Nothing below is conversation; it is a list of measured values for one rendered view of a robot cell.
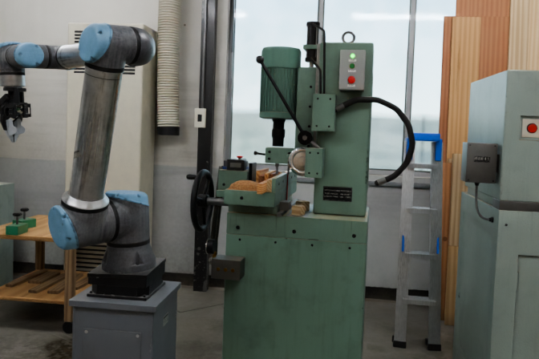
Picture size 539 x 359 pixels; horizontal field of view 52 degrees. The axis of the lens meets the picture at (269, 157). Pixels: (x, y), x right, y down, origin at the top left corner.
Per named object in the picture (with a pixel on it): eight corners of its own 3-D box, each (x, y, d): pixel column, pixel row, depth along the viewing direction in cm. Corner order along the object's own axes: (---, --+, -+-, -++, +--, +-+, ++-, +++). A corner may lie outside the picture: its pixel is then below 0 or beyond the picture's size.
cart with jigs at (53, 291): (36, 293, 367) (38, 197, 364) (119, 300, 361) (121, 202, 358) (-27, 328, 302) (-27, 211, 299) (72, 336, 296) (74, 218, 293)
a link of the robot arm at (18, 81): (-7, 74, 211) (15, 76, 220) (-6, 88, 212) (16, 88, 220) (10, 74, 207) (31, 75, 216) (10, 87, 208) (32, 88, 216)
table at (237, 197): (237, 187, 285) (237, 176, 285) (296, 191, 279) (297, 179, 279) (200, 203, 226) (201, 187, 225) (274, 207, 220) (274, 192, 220)
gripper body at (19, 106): (15, 118, 209) (14, 86, 208) (-1, 118, 213) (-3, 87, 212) (31, 118, 216) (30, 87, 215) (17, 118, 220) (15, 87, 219)
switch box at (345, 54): (339, 90, 229) (341, 51, 229) (363, 90, 227) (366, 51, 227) (338, 89, 223) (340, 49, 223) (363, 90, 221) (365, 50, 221)
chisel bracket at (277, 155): (267, 165, 251) (268, 147, 251) (297, 167, 249) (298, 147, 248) (264, 166, 244) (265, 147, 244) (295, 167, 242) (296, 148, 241)
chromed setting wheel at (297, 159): (288, 175, 235) (289, 146, 234) (317, 176, 233) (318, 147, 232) (286, 175, 232) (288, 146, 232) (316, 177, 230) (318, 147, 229)
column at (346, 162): (318, 207, 256) (325, 50, 252) (366, 210, 252) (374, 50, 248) (312, 213, 234) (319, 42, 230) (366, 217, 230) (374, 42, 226)
